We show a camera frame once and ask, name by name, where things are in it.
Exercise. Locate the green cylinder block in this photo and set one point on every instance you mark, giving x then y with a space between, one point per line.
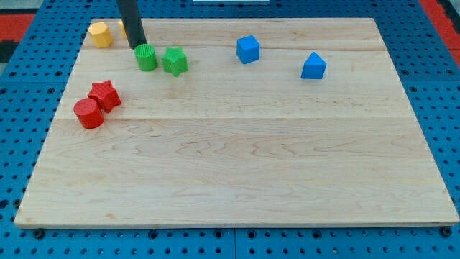
146 57

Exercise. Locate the light wooden board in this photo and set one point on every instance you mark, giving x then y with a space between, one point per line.
236 145

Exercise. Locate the blue cube block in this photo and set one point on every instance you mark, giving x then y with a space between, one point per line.
247 49

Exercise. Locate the green star block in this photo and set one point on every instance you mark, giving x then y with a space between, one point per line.
174 61

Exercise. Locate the blue triangular prism block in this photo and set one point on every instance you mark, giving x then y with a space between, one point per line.
314 67

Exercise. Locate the red star block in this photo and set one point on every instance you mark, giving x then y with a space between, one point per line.
105 95

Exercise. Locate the red cylinder block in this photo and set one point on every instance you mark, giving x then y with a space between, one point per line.
88 113

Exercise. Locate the black cylindrical robot pusher stick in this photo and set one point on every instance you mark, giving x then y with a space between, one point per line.
132 22

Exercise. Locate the yellow block behind stick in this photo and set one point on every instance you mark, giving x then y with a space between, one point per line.
122 30

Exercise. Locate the yellow hexagon block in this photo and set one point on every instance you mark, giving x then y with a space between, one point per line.
100 34

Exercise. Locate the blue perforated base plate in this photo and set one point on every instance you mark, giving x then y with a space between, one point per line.
34 81

